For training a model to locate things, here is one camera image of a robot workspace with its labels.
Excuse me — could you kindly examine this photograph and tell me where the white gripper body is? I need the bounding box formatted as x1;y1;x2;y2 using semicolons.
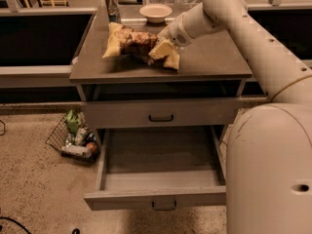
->
158;22;189;47

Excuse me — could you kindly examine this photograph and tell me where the white bottle in basket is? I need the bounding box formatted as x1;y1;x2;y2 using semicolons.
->
61;144;92;158

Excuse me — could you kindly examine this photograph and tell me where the closed grey upper drawer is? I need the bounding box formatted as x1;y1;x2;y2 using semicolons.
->
82;98;241;129

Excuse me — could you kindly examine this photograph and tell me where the open grey drawer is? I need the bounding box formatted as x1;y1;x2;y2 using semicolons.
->
84;126;226;211

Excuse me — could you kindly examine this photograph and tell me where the black floor cable left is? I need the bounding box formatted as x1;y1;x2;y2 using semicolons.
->
0;207;81;234

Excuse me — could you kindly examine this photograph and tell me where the green snack bag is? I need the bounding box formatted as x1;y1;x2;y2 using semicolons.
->
64;110;81;135

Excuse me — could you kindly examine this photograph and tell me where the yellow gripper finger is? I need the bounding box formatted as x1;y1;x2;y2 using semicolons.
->
148;39;176;59
163;52;179;70

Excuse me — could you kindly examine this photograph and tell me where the white bowl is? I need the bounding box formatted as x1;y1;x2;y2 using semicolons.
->
139;4;173;23

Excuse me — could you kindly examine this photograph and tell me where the silver drink can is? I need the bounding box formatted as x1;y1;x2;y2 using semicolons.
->
105;0;121;23

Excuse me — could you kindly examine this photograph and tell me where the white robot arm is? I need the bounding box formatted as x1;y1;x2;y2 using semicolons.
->
161;0;312;234

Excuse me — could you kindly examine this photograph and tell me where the brown chip bag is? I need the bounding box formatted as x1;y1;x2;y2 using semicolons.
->
102;22;166;68

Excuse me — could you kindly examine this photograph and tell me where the wire basket on left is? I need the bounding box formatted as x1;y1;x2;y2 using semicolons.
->
45;112;98;163

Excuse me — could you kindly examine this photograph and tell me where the grey drawer cabinet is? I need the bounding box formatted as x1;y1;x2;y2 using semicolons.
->
69;3;254;212

